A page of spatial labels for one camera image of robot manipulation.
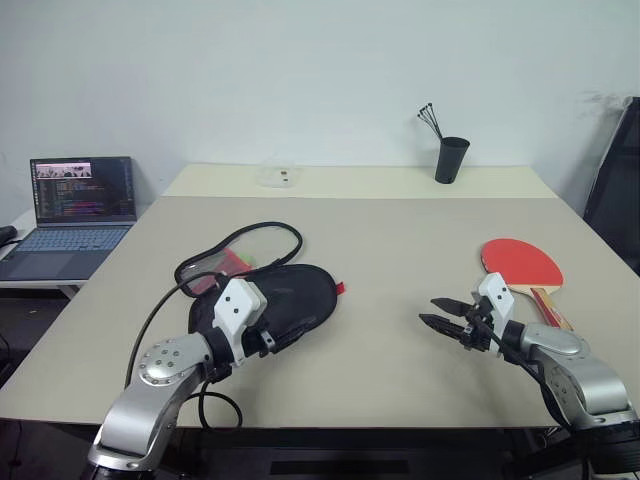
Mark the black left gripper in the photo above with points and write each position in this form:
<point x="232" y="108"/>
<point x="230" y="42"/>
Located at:
<point x="257" y="341"/>

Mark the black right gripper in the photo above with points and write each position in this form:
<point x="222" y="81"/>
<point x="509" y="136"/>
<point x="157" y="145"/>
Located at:
<point x="476" y="330"/>

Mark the black paddle case clear window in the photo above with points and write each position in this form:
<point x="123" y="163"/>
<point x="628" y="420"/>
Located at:
<point x="300" y="290"/>

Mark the red table tennis paddle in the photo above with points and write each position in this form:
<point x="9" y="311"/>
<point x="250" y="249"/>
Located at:
<point x="520" y="260"/>

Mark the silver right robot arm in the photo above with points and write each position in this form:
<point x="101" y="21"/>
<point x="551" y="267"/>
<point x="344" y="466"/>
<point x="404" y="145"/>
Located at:
<point x="590" y="380"/>

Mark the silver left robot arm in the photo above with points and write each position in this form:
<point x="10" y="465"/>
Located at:
<point x="150" y="400"/>

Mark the red insert sheet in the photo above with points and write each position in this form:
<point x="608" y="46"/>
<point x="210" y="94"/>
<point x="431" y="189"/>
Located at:
<point x="232" y="262"/>

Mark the black plastic cup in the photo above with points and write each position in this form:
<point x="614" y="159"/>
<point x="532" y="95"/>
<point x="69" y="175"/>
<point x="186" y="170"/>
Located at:
<point x="451" y="160"/>

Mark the clear plastic dish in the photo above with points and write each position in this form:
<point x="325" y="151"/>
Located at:
<point x="280" y="179"/>

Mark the black office chair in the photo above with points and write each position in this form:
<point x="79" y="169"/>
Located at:
<point x="620" y="190"/>

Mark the open grey laptop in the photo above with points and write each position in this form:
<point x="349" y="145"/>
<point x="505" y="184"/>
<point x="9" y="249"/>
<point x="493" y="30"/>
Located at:
<point x="75" y="240"/>

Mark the black object beside laptop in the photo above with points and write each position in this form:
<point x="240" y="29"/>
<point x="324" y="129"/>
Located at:
<point x="6" y="234"/>

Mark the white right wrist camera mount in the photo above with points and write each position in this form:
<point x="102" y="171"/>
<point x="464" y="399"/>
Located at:
<point x="495" y="292"/>

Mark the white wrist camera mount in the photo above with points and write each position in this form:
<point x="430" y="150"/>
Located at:
<point x="495" y="292"/>
<point x="235" y="305"/>

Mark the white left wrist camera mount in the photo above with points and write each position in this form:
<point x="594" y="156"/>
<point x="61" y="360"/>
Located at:
<point x="235" y="305"/>

